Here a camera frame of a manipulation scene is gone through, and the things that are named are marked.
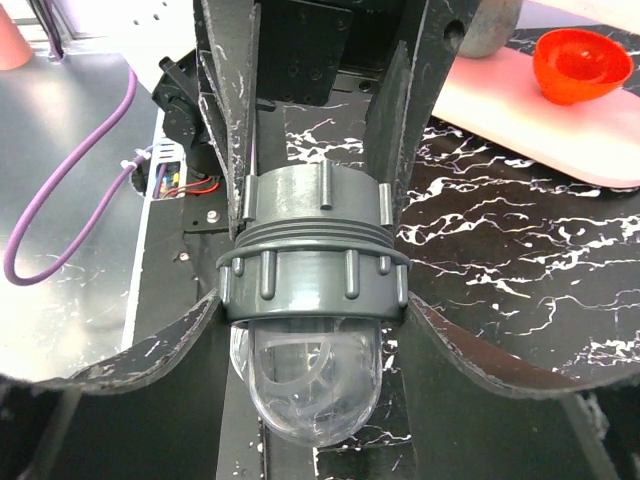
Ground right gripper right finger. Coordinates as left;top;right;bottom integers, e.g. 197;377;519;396
398;294;639;479

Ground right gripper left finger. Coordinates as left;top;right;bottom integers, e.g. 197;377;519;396
1;291;230;479

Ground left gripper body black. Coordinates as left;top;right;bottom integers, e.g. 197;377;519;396
256;1;429;107

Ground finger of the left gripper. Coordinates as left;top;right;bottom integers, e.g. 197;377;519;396
363;0;480;225
193;1;261;238

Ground clear elbow pipe fitting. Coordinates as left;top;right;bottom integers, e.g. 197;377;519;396
230;317;383;448

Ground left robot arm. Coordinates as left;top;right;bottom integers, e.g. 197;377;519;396
117;1;479;249

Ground pale pink mug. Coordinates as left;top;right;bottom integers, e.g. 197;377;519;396
458;0;523;59

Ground orange plastic bowl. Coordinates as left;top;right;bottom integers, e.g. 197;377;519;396
532;28;634;106

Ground black marble pattern mat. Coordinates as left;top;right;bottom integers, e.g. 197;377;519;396
312;119;639;479

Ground pink three-tier wooden shelf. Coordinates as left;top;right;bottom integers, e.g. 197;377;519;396
429;0;640;190

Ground pink cone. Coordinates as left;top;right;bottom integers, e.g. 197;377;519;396
0;6;34;71

